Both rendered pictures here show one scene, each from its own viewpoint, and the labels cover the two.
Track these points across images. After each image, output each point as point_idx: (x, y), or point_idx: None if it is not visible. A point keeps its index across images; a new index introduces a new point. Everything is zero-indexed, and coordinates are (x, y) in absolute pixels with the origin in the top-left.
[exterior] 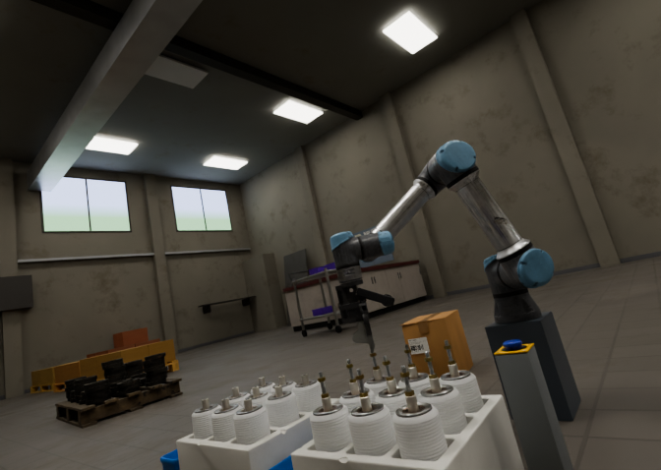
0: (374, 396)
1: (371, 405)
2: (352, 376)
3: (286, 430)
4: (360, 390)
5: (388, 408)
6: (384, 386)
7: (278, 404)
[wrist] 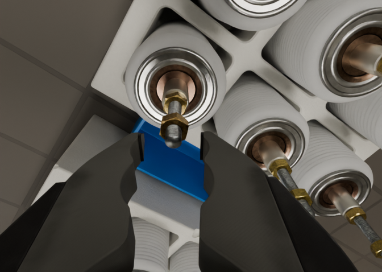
0: (281, 103)
1: None
2: (290, 176)
3: (193, 229)
4: (258, 139)
5: None
6: (225, 75)
7: (166, 271)
